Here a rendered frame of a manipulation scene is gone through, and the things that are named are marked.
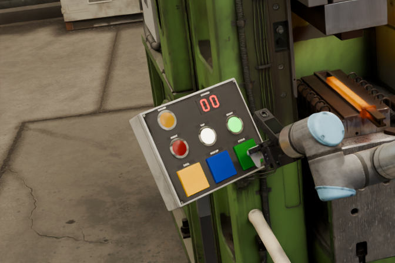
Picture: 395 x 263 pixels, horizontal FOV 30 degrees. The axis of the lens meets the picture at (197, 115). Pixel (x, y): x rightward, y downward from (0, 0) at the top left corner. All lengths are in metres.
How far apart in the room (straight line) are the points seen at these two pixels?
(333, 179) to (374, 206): 0.69
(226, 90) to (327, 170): 0.48
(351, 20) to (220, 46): 0.41
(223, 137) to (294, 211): 0.62
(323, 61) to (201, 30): 0.49
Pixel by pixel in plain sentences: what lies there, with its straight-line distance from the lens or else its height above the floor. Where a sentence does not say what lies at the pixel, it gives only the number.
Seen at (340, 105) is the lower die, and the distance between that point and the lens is 2.48.
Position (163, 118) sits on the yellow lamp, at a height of 1.17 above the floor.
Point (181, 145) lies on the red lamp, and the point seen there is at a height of 1.09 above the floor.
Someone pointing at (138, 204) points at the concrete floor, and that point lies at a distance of 4.08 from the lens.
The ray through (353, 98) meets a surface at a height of 1.01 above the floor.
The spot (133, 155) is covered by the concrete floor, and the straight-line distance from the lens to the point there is 4.65.
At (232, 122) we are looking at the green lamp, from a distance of 2.14.
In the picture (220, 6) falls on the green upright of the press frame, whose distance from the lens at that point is 2.30.
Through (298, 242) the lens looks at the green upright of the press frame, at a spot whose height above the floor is 0.47.
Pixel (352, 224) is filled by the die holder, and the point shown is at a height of 0.63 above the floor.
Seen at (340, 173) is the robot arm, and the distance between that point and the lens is 1.84.
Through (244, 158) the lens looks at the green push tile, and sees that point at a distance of 2.13.
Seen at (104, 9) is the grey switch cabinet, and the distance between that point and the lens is 7.67.
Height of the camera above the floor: 1.95
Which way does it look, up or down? 22 degrees down
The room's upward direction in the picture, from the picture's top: 8 degrees counter-clockwise
